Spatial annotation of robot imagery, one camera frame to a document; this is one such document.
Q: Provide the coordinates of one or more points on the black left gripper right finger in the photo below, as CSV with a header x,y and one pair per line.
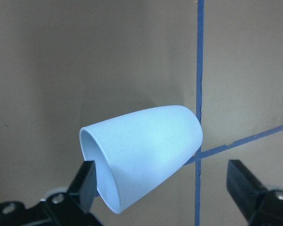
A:
x,y
248,193

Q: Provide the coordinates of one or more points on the light blue plastic cup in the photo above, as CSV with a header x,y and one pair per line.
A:
x,y
136,152

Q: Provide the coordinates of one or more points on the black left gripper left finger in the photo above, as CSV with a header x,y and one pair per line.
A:
x,y
83,187

